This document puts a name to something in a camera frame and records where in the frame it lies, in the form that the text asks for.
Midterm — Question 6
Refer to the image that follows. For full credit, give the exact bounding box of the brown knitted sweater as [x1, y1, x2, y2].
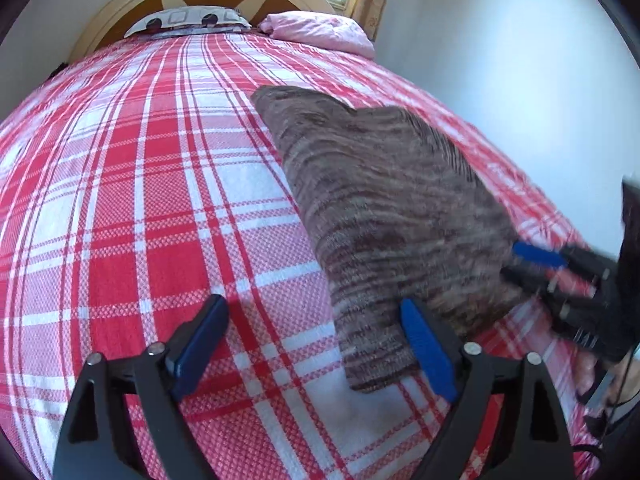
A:
[250, 85, 538, 395]

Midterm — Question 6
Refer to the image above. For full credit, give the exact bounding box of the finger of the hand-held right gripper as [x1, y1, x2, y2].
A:
[499, 264, 576, 322]
[511, 241, 613, 283]

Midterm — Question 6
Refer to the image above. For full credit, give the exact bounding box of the black cable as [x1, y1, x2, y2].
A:
[570, 345, 640, 467]

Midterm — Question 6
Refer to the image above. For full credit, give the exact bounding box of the person's right hand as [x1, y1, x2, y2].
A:
[574, 352, 633, 409]

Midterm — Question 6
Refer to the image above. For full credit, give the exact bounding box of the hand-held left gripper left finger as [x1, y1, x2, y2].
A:
[52, 294, 231, 480]

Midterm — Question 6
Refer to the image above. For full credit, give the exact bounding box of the pink pillow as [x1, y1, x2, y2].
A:
[257, 11, 376, 59]

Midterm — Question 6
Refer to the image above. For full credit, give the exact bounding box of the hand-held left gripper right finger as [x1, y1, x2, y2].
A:
[400, 298, 576, 480]

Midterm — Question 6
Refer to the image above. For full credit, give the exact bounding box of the white patterned pillow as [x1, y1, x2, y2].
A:
[123, 6, 252, 39]

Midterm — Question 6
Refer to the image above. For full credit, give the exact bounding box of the red plaid bedspread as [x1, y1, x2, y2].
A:
[0, 30, 608, 480]

